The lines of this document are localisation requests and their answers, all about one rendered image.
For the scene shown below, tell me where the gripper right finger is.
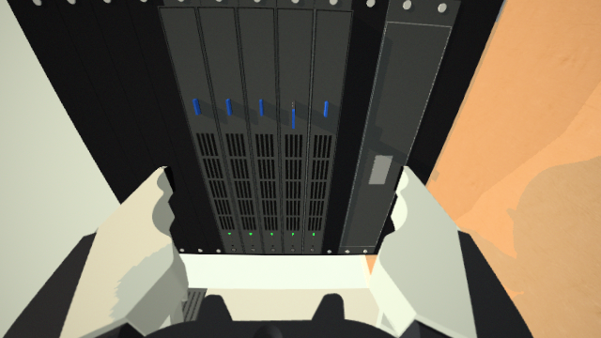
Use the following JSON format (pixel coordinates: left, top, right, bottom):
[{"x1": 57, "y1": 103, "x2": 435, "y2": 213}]
[{"x1": 369, "y1": 166, "x2": 533, "y2": 338}]

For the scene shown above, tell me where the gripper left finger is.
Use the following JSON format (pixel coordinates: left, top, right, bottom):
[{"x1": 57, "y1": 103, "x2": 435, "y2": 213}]
[{"x1": 3, "y1": 166, "x2": 189, "y2": 338}]

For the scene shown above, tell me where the black server rack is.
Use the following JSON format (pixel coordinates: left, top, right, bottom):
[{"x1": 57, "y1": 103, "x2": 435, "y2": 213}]
[{"x1": 7, "y1": 0, "x2": 506, "y2": 255}]

